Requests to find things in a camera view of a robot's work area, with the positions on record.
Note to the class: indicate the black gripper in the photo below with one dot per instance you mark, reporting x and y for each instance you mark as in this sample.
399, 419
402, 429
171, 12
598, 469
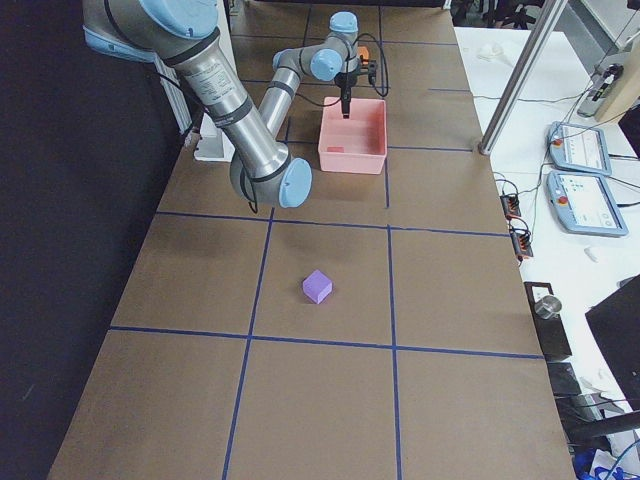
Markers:
344, 86

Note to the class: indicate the purple foam block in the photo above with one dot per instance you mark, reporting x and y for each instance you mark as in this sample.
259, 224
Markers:
317, 286

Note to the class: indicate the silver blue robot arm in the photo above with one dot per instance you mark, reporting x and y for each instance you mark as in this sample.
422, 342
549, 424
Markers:
186, 37
335, 60

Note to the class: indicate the pink plastic bin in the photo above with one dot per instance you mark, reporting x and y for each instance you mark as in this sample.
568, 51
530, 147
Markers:
357, 144

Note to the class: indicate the black orange connector box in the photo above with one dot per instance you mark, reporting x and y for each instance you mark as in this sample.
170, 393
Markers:
511, 205
521, 241

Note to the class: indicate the upper teach pendant tablet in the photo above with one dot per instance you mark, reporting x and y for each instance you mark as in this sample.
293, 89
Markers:
578, 148

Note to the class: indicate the teach pendant tablet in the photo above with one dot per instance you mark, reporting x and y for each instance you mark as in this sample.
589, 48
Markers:
578, 148
583, 204

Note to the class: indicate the lower teach pendant tablet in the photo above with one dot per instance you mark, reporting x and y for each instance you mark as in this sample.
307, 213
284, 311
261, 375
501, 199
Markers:
583, 204

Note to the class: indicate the metal cup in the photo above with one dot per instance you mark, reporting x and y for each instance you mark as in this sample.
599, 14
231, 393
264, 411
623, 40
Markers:
547, 307

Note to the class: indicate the aluminium frame post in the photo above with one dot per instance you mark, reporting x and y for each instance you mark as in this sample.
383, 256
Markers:
537, 39

